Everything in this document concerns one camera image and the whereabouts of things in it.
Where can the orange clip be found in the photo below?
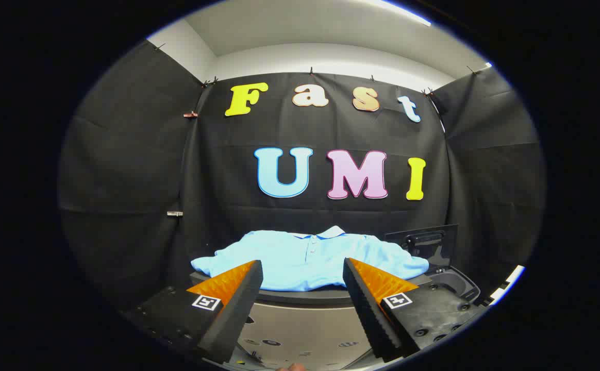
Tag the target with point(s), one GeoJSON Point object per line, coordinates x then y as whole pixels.
{"type": "Point", "coordinates": [190, 114]}

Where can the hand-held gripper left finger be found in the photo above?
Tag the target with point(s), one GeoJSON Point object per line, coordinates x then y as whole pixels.
{"type": "Point", "coordinates": [235, 309]}

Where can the light blue polo shirt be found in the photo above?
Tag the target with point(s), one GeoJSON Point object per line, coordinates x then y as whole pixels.
{"type": "Point", "coordinates": [289, 257]}

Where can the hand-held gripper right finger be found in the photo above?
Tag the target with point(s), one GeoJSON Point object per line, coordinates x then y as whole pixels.
{"type": "Point", "coordinates": [367, 304]}

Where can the dark glass washing machine lid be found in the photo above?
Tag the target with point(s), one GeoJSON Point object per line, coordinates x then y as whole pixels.
{"type": "Point", "coordinates": [436, 252]}

